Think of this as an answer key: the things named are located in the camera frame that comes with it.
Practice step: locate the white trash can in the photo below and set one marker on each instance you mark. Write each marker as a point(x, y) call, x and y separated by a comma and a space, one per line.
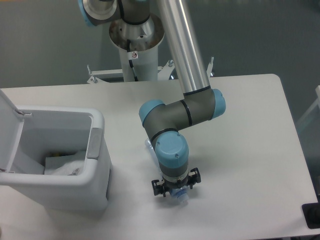
point(60, 131)

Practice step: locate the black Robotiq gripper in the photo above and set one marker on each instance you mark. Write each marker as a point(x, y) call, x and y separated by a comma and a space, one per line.
point(177, 182)

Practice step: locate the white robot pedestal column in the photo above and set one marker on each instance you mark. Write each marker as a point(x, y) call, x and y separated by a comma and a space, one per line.
point(138, 47)

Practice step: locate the white frame at right edge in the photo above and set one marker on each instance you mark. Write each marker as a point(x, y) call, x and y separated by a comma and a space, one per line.
point(310, 114)

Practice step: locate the white plastic packaging bag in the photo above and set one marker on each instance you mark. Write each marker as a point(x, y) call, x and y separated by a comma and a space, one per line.
point(78, 162)

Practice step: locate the crushed clear plastic bottle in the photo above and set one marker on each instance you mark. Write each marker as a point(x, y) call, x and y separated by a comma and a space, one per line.
point(181, 194)

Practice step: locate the white trash can lid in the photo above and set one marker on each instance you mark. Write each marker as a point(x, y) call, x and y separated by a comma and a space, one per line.
point(11, 126)

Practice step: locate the black device at table edge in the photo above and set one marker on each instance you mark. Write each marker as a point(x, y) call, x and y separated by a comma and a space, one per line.
point(311, 212)

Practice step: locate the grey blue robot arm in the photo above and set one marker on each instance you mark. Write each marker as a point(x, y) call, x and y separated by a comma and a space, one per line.
point(163, 122)

